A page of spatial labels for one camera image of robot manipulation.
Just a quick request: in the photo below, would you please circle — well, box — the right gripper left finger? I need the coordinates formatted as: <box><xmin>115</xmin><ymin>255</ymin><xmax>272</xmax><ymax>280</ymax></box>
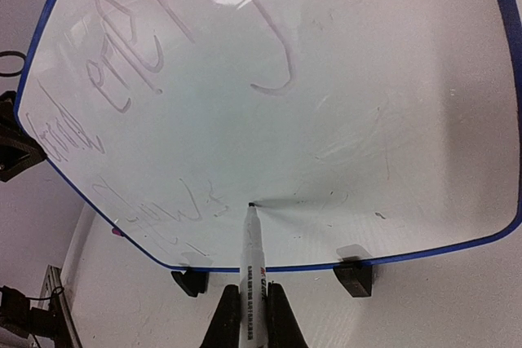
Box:
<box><xmin>201</xmin><ymin>284</ymin><xmax>241</xmax><ymax>348</ymax></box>

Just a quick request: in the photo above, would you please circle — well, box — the aluminium front rail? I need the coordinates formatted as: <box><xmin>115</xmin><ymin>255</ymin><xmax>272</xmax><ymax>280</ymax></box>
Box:
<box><xmin>38</xmin><ymin>265</ymin><xmax>82</xmax><ymax>348</ymax></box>

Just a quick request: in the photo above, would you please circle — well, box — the white marker pen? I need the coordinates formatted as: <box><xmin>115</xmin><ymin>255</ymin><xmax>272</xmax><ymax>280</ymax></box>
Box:
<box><xmin>239</xmin><ymin>203</ymin><xmax>268</xmax><ymax>347</ymax></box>

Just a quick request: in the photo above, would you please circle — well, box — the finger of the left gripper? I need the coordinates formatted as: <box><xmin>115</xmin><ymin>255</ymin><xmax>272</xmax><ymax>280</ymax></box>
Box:
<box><xmin>0</xmin><ymin>90</ymin><xmax>46</xmax><ymax>182</ymax></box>

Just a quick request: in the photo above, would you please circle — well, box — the left camera black cable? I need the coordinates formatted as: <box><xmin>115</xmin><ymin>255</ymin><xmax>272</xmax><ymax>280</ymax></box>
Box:
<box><xmin>0</xmin><ymin>51</ymin><xmax>26</xmax><ymax>78</ymax></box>

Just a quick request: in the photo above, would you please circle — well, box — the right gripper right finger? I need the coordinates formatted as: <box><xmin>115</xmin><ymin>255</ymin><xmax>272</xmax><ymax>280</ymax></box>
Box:
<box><xmin>266</xmin><ymin>282</ymin><xmax>308</xmax><ymax>348</ymax></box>

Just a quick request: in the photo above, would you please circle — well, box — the blue framed small whiteboard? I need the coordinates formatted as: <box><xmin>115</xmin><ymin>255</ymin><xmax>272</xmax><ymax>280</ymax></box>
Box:
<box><xmin>15</xmin><ymin>0</ymin><xmax>521</xmax><ymax>272</ymax></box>

